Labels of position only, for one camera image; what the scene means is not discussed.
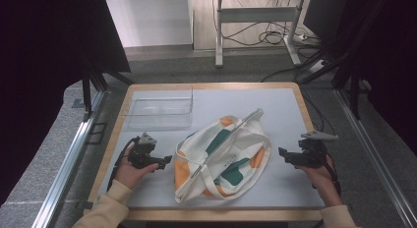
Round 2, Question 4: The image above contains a black frame strut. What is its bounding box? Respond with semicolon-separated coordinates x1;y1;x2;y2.
347;65;362;122
81;55;136;115

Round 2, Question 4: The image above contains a black curtain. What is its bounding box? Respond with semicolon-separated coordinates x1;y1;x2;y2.
303;0;417;157
0;0;132;206

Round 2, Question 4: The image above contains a white orange green canvas bag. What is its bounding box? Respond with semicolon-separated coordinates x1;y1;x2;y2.
173;108;272;203

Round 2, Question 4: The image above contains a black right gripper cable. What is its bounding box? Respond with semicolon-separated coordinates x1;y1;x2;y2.
324;153;342;197

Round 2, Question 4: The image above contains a person's right hand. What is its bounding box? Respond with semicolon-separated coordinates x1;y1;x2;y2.
294;155;344;208

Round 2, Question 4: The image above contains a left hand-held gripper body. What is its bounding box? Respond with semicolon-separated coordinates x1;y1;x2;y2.
127;132;162;170

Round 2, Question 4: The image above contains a clear plastic box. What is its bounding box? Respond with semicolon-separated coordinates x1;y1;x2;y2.
122;85;195;131

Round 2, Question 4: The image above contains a tangle of black floor cables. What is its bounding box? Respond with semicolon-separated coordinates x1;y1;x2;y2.
220;0;321;48

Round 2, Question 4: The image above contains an aluminium frame rail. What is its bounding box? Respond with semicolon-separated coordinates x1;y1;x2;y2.
333;88;417;228
30;89;106;228

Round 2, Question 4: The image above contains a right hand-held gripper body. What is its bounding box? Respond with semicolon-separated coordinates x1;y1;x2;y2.
288;130;339;170

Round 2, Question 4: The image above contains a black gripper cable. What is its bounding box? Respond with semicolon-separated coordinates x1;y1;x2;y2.
106;137;138;192
324;153;342;197

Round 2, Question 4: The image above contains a person's left hand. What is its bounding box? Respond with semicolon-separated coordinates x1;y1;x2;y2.
113;145;160;190

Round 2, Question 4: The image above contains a white power strip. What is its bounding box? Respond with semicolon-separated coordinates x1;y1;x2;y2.
307;58;327;75

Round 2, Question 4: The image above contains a thin black cable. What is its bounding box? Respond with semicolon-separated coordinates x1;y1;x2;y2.
300;89;336;135

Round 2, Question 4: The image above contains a white metal stand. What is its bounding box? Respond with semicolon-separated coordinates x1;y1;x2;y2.
214;0;303;69

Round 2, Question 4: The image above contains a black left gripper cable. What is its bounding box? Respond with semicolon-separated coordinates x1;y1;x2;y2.
106;137;138;192

